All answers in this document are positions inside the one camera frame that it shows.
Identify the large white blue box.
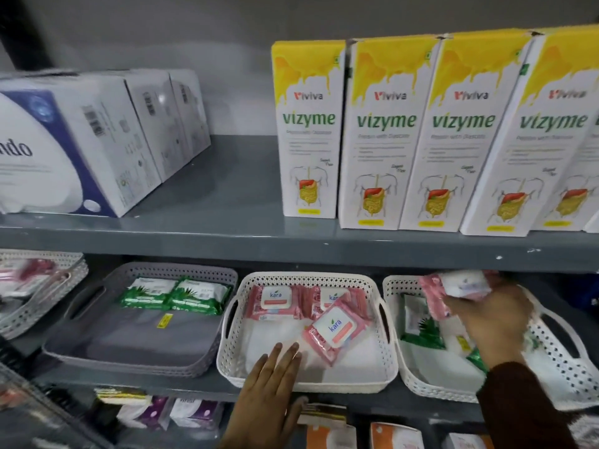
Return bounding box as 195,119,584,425
0,74,163,218

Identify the grey perforated plastic basket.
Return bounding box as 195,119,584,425
42,262,239,379

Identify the pink wipes packet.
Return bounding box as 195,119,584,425
0,258,61,297
245,285,305,321
418,270,501,321
302,301,368,367
299,285,371,323

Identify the grey metal shelf unit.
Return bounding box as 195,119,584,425
0,133,599,449

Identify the yellow white medicine box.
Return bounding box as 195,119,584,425
271,40,347,218
338,34,443,230
532,107,599,232
460,24,599,237
399,29,534,232

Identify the person's left hand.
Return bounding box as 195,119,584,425
219,342,310,449

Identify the white purple packet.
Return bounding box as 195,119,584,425
116,396,170,432
169,398,224,431

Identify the person's right forearm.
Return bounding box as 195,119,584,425
476,361,583,449

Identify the green wipes packet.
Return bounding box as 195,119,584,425
168,278,233,316
120,277,178,310
467,347,489,374
401,294,447,350

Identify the white box with barcode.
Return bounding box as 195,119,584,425
123,70,192,183
168,68,212,159

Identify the orange white box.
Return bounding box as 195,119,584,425
444,432,494,449
369,422,426,449
305,424,357,449

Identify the white perforated plastic basket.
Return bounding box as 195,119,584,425
0,250,90,340
216,271,399,394
382,275,599,412

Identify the yellow white flat box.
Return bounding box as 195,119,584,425
95,387,153,407

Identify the person's right hand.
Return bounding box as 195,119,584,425
442,275,535,371

